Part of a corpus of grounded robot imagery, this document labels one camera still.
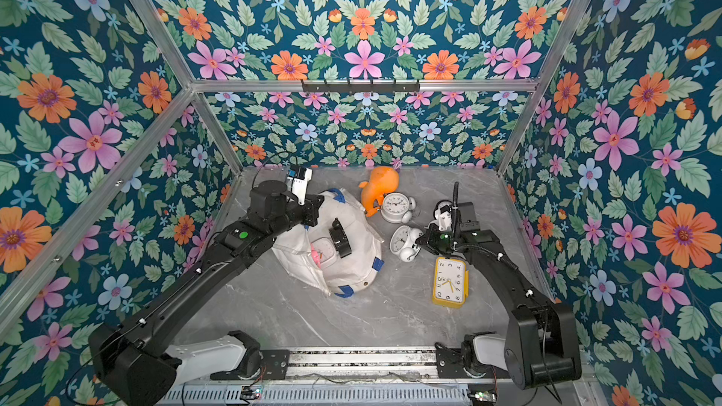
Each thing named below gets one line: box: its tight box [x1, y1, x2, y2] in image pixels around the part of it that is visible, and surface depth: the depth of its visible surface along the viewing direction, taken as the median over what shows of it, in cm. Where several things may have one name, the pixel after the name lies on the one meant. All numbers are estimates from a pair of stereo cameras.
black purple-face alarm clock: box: [328, 217, 353, 259], surface depth 88 cm
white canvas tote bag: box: [271, 187, 386, 297], surface depth 88 cm
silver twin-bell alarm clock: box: [379, 191, 417, 224], surface depth 104 cm
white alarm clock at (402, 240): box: [389, 224, 424, 264], surface depth 87 cm
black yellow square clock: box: [432, 256, 470, 310], surface depth 87 cm
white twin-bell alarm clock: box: [432, 200, 454, 233], surface depth 80 cm
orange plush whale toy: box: [358, 165, 399, 218], surface depth 110 cm
